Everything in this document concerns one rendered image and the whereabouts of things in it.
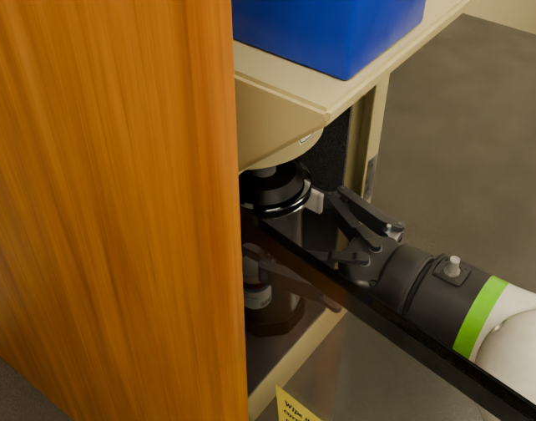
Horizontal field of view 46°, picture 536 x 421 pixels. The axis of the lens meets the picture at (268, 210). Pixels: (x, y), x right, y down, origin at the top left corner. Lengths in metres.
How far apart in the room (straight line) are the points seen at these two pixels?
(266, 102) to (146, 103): 0.09
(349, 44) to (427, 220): 0.80
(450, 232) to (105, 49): 0.88
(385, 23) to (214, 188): 0.15
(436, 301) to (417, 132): 0.76
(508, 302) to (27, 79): 0.46
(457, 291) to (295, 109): 0.32
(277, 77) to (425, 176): 0.87
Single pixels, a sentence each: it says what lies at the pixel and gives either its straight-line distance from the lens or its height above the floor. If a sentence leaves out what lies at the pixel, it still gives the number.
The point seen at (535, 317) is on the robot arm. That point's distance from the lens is 0.51.
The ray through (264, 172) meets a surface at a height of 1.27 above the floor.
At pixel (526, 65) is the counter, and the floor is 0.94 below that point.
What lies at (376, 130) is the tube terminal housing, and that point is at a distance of 0.76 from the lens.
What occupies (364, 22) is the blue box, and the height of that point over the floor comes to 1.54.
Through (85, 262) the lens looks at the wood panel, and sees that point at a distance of 0.51.
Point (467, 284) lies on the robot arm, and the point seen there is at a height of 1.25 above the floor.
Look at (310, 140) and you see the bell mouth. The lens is 0.65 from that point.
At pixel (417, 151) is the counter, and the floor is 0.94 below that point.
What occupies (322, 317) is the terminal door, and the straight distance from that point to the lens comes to 0.46.
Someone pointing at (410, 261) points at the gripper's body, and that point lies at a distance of 0.66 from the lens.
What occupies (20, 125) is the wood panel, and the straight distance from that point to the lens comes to 0.46.
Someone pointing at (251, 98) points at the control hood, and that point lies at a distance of 0.40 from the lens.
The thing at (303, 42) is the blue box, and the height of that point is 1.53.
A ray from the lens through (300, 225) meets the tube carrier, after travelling 0.74.
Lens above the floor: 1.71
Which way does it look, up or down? 43 degrees down
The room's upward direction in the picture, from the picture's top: straight up
